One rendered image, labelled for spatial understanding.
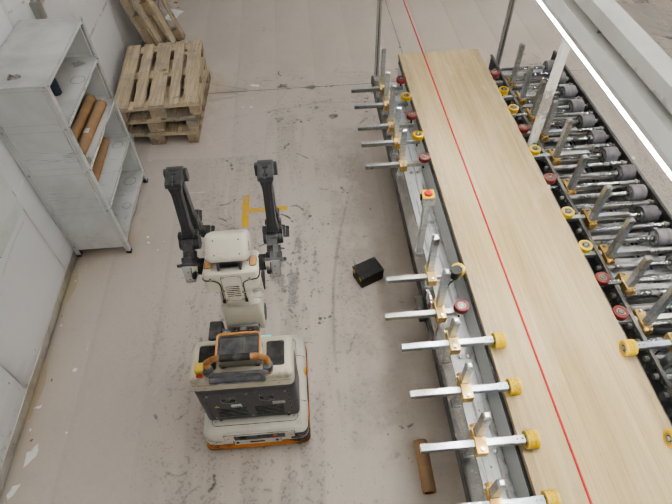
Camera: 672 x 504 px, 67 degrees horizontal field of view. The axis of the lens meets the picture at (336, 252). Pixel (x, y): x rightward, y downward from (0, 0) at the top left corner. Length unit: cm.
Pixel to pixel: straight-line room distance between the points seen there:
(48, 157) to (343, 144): 264
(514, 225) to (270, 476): 213
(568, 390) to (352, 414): 139
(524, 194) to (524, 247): 46
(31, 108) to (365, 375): 273
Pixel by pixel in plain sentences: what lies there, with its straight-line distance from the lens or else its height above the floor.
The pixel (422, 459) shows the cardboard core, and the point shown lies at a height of 8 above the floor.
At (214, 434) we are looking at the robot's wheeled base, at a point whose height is 27.
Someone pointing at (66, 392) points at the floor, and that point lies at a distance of 401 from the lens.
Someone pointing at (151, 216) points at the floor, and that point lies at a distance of 479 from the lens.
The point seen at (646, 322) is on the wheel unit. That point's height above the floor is 86.
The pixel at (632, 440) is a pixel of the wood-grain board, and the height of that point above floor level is 90.
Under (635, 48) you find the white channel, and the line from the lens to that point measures 177.
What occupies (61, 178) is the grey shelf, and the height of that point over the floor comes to 84.
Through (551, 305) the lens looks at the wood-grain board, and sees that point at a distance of 299.
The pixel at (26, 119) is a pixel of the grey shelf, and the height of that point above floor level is 133.
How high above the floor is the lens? 321
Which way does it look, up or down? 50 degrees down
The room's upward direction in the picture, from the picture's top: 2 degrees counter-clockwise
